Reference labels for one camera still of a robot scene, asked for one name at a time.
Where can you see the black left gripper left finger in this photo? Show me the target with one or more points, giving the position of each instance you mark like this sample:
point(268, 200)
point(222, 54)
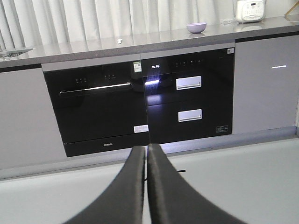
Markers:
point(122, 201)

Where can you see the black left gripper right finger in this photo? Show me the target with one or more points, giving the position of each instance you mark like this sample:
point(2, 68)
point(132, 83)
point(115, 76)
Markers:
point(172, 200)

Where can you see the purple plastic bowl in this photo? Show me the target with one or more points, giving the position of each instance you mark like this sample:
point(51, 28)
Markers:
point(196, 28)

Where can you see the black built-in dishwasher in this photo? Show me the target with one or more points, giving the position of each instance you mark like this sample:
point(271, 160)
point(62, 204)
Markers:
point(99, 108)

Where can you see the black disinfection cabinet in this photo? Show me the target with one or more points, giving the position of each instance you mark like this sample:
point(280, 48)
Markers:
point(189, 92)

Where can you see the grey cabinet panel left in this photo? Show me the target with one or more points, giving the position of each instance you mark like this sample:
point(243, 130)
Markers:
point(29, 133)

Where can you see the grey cabinet door right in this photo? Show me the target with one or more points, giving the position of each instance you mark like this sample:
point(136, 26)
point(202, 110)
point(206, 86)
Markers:
point(266, 84)

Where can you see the white blender appliance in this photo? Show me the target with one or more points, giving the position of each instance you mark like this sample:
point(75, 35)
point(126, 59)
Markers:
point(250, 10)

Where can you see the white curtain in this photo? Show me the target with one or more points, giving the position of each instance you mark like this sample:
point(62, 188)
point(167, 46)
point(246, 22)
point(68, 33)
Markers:
point(28, 23)

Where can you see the wooden stand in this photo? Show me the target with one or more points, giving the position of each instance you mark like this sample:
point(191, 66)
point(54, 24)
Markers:
point(291, 9)

